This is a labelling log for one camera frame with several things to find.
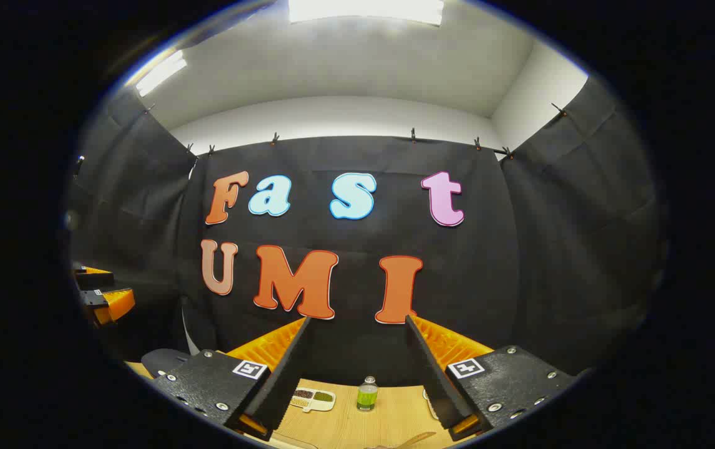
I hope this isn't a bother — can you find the green label plastic bottle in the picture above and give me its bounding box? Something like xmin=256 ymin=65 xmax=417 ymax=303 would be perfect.
xmin=357 ymin=376 xmax=379 ymax=412

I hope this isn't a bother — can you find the white divided bean dish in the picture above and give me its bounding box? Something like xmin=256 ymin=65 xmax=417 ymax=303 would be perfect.
xmin=290 ymin=388 xmax=336 ymax=413

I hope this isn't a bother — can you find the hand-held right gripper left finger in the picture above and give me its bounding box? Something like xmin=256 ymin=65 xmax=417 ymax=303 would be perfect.
xmin=151 ymin=316 xmax=312 ymax=440

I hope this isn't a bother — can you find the black backdrop cloth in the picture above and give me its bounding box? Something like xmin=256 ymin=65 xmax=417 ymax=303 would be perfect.
xmin=67 ymin=75 xmax=669 ymax=390

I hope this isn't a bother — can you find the ceiling light panel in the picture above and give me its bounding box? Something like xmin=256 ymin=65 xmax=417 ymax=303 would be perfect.
xmin=287 ymin=0 xmax=445 ymax=27
xmin=136 ymin=50 xmax=188 ymax=97

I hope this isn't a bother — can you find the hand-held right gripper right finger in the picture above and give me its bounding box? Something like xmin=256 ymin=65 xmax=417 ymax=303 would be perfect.
xmin=405 ymin=315 xmax=578 ymax=442

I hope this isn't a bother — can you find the black silver rice cooker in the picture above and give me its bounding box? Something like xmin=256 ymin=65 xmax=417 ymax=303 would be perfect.
xmin=142 ymin=348 xmax=193 ymax=379

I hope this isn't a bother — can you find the wooden spoon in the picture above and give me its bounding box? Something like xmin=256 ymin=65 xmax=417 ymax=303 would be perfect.
xmin=377 ymin=432 xmax=436 ymax=449

